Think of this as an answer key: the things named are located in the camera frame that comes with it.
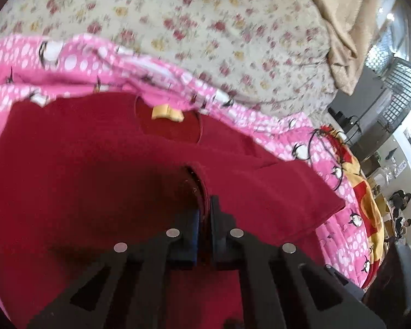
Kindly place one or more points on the floral print quilt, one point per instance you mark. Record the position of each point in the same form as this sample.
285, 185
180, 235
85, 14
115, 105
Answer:
191, 17

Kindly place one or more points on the beige curtain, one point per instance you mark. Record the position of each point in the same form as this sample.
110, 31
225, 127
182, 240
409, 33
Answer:
346, 17

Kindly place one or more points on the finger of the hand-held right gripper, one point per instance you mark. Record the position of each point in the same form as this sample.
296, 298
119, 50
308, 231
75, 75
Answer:
339, 276

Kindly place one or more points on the pink penguin print blanket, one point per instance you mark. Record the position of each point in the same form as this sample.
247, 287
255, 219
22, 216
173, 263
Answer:
89, 61

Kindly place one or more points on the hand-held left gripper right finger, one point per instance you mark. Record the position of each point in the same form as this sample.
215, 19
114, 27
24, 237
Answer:
217, 236

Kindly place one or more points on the black box device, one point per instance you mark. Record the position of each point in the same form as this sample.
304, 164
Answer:
342, 120

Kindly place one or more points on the yellow red cartoon blanket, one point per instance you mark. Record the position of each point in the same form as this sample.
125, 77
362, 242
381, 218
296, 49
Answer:
359, 185

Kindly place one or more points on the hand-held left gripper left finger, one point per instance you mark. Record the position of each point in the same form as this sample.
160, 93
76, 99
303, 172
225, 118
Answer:
188, 236

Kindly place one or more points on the red shirt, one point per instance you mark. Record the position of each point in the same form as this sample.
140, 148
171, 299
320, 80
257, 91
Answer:
89, 164

